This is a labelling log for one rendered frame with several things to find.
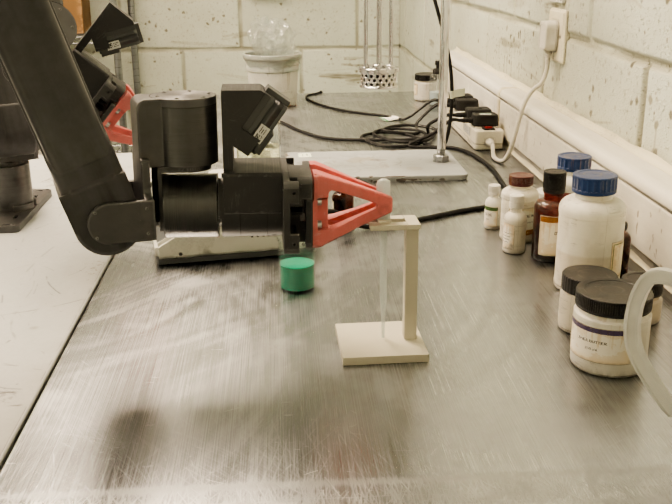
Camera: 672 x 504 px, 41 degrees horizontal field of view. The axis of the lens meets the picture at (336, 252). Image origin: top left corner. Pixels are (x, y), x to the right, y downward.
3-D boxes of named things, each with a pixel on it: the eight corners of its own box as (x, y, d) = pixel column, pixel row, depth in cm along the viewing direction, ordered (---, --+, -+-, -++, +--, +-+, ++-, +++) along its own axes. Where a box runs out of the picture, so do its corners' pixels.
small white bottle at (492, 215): (491, 224, 124) (493, 181, 122) (504, 228, 122) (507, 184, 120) (480, 227, 122) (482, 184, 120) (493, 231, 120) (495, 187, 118)
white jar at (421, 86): (441, 98, 227) (441, 72, 225) (434, 102, 222) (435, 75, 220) (417, 97, 229) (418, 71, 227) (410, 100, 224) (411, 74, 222)
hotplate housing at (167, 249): (156, 268, 107) (151, 204, 105) (152, 236, 120) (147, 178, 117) (336, 253, 112) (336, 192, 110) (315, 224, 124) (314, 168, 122)
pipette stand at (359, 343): (342, 366, 82) (342, 231, 78) (335, 330, 89) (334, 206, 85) (429, 362, 83) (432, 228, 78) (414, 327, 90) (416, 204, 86)
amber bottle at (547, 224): (524, 254, 111) (529, 168, 108) (554, 250, 113) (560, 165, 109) (543, 265, 107) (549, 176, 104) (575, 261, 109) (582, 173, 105)
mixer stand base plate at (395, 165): (286, 184, 145) (286, 178, 145) (285, 157, 164) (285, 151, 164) (469, 180, 147) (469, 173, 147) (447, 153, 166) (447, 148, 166)
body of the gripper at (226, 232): (299, 156, 85) (220, 157, 84) (305, 182, 75) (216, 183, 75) (299, 222, 87) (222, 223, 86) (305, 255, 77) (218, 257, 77)
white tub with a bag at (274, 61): (241, 101, 225) (237, 13, 218) (297, 99, 228) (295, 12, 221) (248, 110, 212) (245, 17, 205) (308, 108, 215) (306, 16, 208)
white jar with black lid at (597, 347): (593, 341, 87) (599, 271, 84) (659, 362, 82) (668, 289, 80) (554, 363, 82) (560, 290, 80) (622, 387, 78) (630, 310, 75)
